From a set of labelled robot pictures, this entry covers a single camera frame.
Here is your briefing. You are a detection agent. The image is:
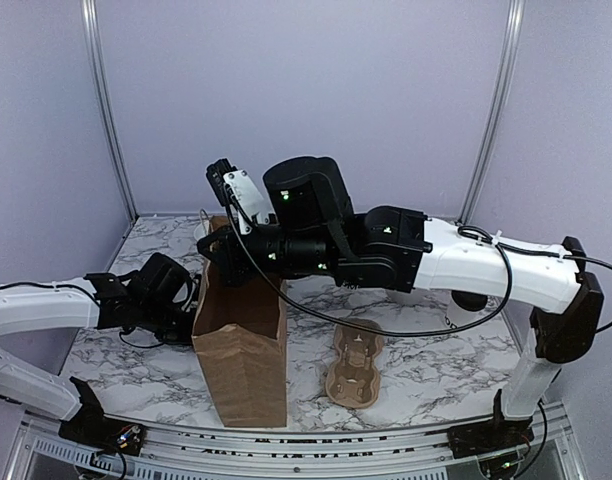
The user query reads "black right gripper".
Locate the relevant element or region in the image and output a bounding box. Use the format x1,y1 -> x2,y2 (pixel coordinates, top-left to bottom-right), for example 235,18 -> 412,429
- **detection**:
197,211 -> 342,287

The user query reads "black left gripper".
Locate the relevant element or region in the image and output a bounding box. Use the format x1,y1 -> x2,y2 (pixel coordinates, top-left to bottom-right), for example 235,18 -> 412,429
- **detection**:
138,296 -> 216,347

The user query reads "brown paper bag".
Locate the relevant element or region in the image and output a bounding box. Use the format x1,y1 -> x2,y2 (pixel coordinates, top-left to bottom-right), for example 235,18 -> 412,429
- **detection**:
190,208 -> 290,429

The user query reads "white paper coffee cup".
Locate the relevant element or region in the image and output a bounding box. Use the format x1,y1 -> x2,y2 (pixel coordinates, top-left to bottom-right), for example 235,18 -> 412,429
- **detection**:
444,303 -> 470,330

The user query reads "black plastic cup lid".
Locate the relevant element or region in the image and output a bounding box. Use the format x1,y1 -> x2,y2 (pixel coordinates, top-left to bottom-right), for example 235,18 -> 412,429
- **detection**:
451,291 -> 488,312

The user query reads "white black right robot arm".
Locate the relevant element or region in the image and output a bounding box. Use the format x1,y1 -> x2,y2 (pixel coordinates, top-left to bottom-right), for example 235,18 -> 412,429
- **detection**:
197,156 -> 604,448

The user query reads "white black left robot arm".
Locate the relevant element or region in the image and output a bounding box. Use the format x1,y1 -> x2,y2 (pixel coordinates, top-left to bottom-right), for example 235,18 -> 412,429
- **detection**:
0,253 -> 195,445

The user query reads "red white paper cup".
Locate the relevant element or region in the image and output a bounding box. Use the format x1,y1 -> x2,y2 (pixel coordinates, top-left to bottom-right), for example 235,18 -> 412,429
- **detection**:
193,219 -> 211,242

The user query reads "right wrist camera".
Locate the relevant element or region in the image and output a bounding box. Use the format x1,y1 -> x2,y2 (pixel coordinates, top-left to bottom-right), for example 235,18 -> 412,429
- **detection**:
206,158 -> 276,235

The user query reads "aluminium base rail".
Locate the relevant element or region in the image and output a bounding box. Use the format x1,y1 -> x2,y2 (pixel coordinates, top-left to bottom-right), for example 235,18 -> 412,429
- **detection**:
3,403 -> 589,479

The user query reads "aluminium left frame post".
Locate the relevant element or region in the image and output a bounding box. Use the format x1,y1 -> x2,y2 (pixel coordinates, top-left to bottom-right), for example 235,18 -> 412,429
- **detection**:
81,0 -> 139,224

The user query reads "aluminium frame post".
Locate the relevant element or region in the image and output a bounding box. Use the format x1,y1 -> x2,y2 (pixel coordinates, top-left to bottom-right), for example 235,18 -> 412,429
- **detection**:
458,0 -> 526,224
81,0 -> 139,224

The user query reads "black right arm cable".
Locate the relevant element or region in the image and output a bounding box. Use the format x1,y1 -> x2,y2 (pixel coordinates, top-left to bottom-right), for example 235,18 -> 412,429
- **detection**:
225,199 -> 612,337

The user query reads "aluminium right frame post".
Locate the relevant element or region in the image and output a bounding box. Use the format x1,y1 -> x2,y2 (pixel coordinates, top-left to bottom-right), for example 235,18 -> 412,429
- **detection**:
458,0 -> 526,224

